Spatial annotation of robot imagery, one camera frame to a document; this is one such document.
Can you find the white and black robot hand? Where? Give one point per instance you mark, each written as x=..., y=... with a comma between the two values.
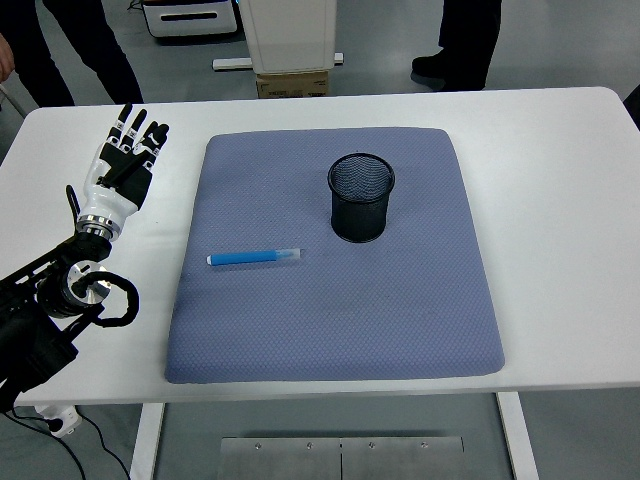
x=107, y=200

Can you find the blue marker with clear cap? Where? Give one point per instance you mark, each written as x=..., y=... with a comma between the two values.
x=240, y=258

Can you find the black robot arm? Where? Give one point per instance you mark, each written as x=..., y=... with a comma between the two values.
x=30, y=345

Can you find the black mesh pen holder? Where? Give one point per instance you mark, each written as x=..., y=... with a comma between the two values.
x=357, y=220

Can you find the person beside grey rod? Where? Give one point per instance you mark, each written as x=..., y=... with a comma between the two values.
x=95, y=50

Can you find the white appliance with black slot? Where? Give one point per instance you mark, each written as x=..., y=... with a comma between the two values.
x=190, y=20

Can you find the brown cardboard box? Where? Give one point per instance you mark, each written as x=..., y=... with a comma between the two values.
x=292, y=85

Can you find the white power strip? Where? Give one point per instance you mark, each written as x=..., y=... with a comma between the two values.
x=62, y=422

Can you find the white table leg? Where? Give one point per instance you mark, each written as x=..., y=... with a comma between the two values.
x=146, y=440
x=517, y=440

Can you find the blue-grey textured mat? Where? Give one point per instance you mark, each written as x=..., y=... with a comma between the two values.
x=325, y=310

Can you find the grey metal plate with screws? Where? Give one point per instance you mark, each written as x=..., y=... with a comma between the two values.
x=280, y=460

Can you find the person in black shoes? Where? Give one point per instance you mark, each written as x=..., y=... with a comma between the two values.
x=465, y=50

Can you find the white pedestal with base bar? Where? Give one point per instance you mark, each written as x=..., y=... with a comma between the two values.
x=290, y=35

